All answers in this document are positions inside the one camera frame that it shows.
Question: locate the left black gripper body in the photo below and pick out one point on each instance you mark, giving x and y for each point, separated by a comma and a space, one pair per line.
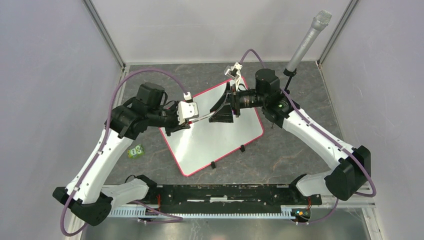
167, 118

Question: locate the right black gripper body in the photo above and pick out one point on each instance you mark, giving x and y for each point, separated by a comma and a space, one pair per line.
246, 99

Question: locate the red capped whiteboard marker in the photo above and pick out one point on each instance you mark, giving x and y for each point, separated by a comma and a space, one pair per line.
200, 118

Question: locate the white board with pink rim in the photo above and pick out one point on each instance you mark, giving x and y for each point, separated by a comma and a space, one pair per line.
203, 143

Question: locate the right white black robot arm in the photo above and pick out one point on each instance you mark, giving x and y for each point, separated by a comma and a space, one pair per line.
349, 166

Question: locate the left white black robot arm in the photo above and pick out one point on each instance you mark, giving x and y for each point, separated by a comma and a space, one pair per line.
85, 196

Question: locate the small green eraser toy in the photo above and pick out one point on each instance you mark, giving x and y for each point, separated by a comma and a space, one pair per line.
136, 151

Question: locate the black microphone tripod stand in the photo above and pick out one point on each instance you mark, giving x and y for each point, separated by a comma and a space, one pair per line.
288, 79

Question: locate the silver microphone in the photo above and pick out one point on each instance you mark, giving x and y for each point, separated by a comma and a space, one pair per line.
319, 23

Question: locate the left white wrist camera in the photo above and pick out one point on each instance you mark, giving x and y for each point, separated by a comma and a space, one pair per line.
187, 111

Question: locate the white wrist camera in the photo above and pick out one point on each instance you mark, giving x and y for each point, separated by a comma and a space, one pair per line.
187, 111
234, 72

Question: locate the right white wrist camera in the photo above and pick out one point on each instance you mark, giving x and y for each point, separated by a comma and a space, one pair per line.
234, 72

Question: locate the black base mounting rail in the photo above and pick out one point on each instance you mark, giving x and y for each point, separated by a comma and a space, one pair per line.
226, 198

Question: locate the white slotted cable duct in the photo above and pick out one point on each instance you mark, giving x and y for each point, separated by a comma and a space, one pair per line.
141, 212

